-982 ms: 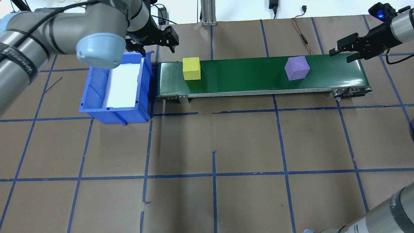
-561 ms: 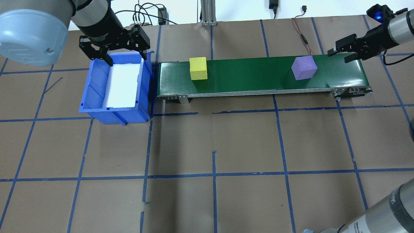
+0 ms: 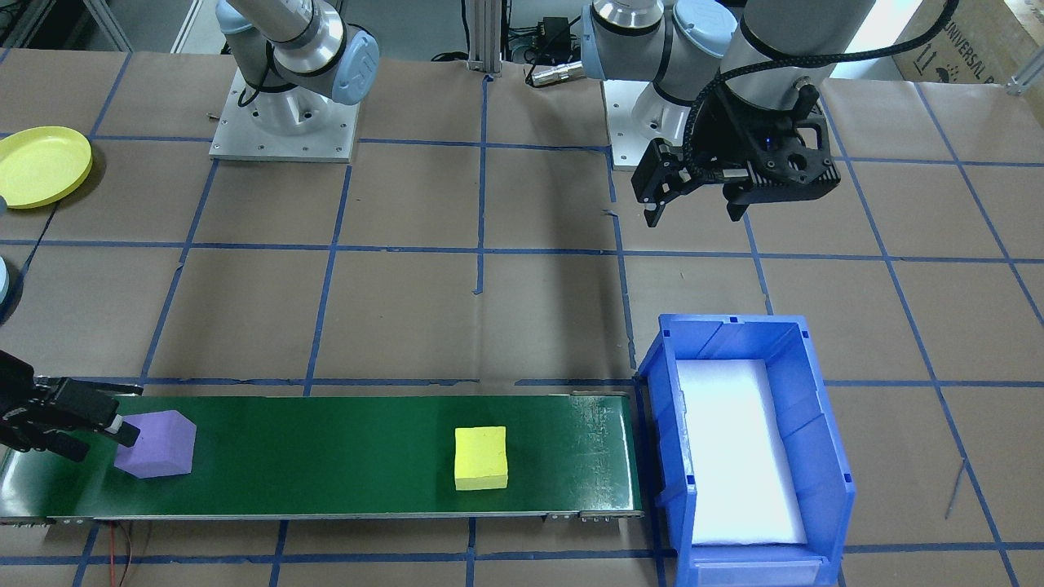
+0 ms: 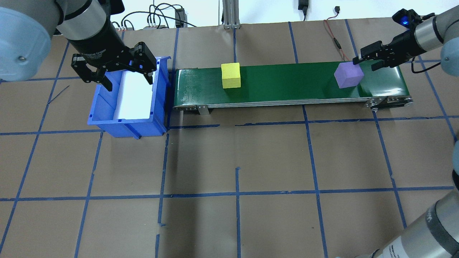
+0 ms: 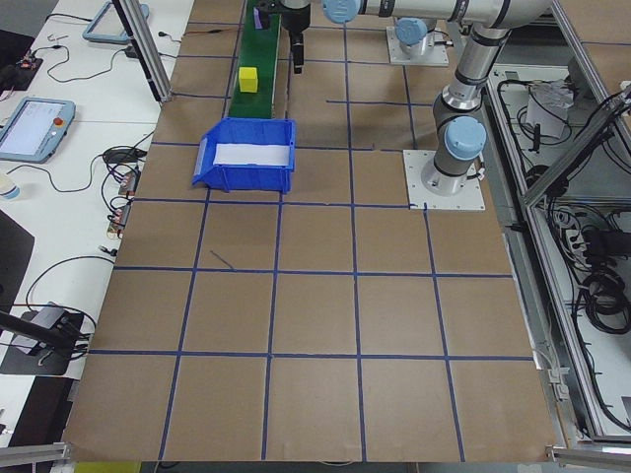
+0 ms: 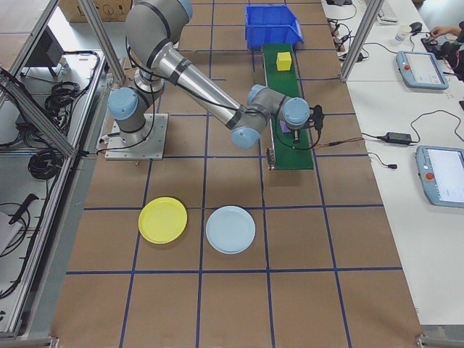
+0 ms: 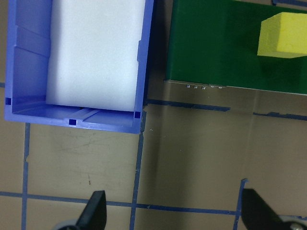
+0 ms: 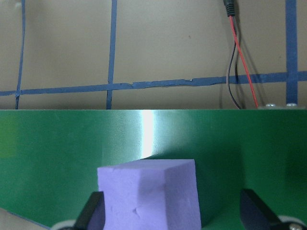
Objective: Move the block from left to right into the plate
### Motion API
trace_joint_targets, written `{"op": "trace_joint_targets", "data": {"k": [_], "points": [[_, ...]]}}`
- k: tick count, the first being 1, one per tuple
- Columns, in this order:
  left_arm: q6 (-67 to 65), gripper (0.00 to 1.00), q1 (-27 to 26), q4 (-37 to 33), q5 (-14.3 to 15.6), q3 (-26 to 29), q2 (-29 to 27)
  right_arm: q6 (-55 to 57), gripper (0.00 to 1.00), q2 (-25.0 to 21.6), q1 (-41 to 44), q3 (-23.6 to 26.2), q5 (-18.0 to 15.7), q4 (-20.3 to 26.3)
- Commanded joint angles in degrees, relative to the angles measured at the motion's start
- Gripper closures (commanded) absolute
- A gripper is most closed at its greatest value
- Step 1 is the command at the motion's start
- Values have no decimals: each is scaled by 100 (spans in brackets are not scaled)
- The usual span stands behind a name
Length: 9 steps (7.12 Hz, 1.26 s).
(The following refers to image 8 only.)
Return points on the purple foam block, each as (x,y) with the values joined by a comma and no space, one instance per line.
(144,191)

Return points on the green conveyor belt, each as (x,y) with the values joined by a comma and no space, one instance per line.
(48,155)

